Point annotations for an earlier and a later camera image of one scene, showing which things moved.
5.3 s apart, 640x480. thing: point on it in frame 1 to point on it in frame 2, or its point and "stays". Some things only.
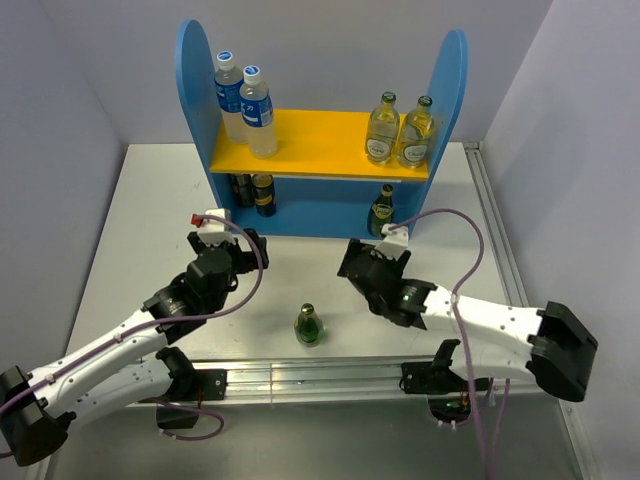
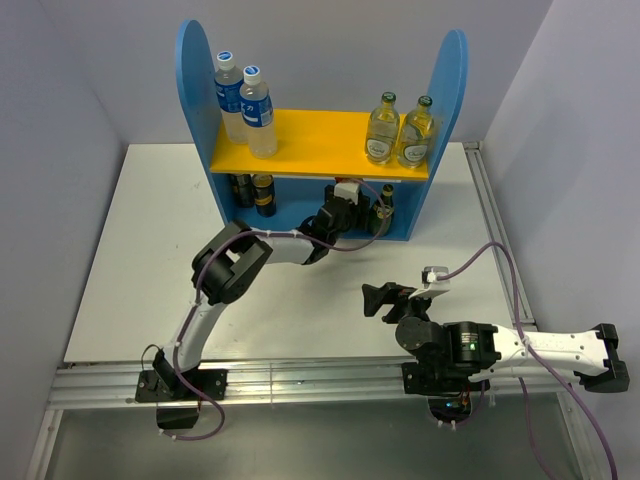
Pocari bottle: x=229 y=82 stays
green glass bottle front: x=309 y=329 to x=379 y=220
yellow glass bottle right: x=415 y=135 stays
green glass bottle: x=382 y=211 stays
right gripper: x=356 y=247 to x=389 y=293
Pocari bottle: x=257 y=114 stays
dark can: x=243 y=188 stays
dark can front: x=264 y=192 stays
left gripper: x=247 y=259 to x=359 y=220
